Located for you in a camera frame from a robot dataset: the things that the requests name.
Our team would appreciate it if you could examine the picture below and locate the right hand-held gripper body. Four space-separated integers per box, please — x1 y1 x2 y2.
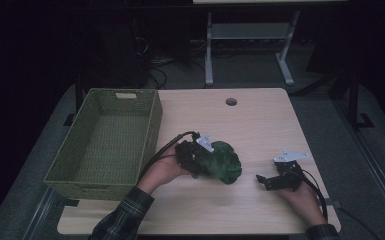
268 149 310 193

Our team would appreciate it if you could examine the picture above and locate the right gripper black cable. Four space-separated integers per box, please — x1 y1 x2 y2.
299 169 329 221

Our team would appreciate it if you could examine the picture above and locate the white metal desk frame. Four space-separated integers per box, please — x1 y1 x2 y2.
204 9 301 87

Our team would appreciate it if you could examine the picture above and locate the bundle of black floor cables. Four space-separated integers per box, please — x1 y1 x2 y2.
131 16 214 90

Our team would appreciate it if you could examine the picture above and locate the person's left hand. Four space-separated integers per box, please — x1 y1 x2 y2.
136 146 191 195

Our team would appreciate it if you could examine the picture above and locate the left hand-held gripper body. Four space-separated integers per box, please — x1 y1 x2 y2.
174 133 214 176

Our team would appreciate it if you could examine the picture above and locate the black metal stand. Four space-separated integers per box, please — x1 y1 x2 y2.
329 66 376 131

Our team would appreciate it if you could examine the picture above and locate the person's right hand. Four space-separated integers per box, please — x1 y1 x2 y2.
278 181 328 228

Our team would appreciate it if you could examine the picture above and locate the black floor cable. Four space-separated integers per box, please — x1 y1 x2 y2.
338 206 381 240

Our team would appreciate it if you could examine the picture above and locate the green woven basket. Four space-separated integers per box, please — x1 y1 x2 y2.
43 87 164 202

